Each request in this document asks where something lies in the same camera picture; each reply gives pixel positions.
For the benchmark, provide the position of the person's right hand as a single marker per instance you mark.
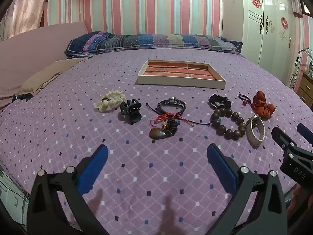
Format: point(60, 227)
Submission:
point(299, 198)

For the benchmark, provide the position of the patchwork striped pillow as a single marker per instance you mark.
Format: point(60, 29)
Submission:
point(151, 41)

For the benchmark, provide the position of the floral hanging cloth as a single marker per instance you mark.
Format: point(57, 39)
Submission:
point(297, 2)

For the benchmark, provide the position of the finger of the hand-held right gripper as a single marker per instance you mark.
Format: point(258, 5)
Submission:
point(305, 132)
point(281, 137)

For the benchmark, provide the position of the pink padded headboard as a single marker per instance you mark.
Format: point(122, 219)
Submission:
point(36, 46)

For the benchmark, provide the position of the orange scrunchie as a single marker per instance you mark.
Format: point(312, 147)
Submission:
point(261, 110)

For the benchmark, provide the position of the black scrunchie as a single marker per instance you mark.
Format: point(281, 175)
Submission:
point(217, 99)

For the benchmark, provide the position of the black hair claw clip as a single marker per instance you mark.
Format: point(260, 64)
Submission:
point(132, 117)

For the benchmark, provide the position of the beige blanket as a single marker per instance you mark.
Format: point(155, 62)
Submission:
point(49, 73)

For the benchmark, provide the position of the cream ruffled scrunchie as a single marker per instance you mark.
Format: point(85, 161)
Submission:
point(115, 95)

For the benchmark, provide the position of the white decorated wardrobe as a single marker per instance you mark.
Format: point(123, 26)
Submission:
point(269, 41)

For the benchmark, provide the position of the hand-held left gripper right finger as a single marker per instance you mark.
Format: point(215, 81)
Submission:
point(221, 167)

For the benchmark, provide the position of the pink curtain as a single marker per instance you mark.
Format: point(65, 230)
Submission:
point(24, 9)

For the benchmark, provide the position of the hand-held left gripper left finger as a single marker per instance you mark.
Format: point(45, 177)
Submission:
point(94, 169)

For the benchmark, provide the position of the dark cloth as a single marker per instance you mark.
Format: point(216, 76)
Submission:
point(23, 97)

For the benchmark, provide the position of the brick-pattern cardboard tray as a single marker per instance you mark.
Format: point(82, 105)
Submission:
point(181, 72)

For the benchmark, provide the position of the brown stone pendant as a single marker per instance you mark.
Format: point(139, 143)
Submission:
point(157, 133)

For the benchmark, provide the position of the purple diamond-print bedsheet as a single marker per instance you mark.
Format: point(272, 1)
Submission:
point(146, 151)

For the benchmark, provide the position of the wooden nightstand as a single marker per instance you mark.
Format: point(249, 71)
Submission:
point(305, 88)

